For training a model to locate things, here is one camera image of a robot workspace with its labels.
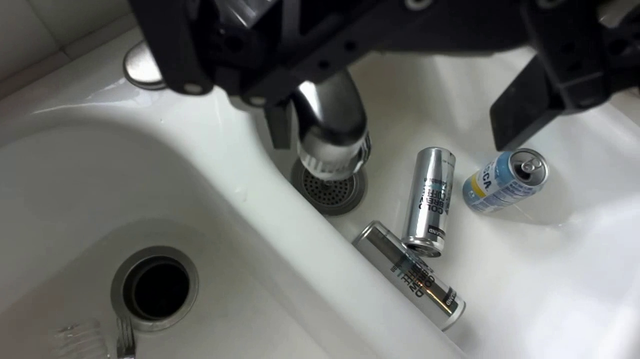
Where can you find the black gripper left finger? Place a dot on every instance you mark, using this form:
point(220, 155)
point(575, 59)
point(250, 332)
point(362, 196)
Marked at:
point(200, 41)

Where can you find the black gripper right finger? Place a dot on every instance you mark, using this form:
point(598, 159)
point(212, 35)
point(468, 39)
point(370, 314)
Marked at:
point(567, 61)

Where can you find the chrome swivel faucet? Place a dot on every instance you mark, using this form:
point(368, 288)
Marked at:
point(330, 121)

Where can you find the round metal sink cap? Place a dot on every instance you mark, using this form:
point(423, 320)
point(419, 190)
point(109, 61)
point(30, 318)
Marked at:
point(140, 67)

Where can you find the blue and white soda can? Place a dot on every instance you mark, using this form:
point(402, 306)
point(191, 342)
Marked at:
point(504, 180)

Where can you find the white double basin sink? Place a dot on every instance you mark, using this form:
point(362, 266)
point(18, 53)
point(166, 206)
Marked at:
point(267, 220)

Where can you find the silver slim can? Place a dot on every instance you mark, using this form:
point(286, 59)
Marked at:
point(411, 276)
point(431, 200)

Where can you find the metal drain strainer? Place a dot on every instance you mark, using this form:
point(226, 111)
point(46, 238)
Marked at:
point(330, 198)

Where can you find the large open drain hole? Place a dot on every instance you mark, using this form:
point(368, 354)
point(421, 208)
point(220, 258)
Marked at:
point(155, 288)

